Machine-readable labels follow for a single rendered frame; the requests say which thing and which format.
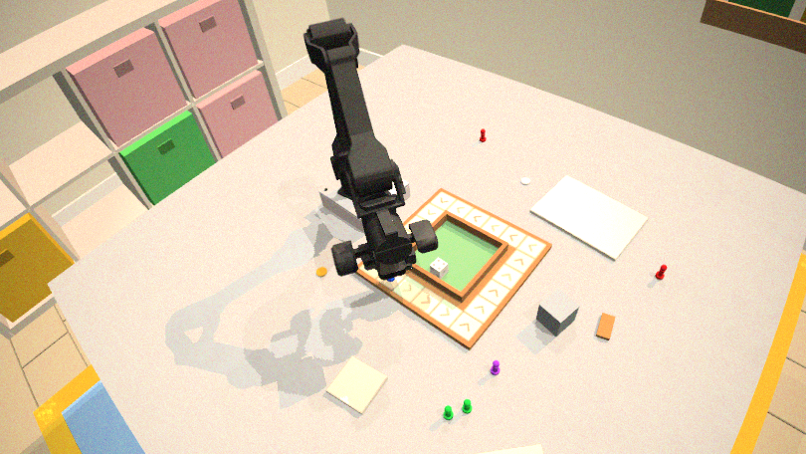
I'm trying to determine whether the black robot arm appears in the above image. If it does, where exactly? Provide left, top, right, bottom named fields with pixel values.
left=303, top=18, right=417, bottom=281

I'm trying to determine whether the orange rectangular block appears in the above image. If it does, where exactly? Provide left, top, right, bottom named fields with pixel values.
left=596, top=313, right=615, bottom=341

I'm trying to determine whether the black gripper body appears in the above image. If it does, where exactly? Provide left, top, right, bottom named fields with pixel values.
left=330, top=219, right=439, bottom=277

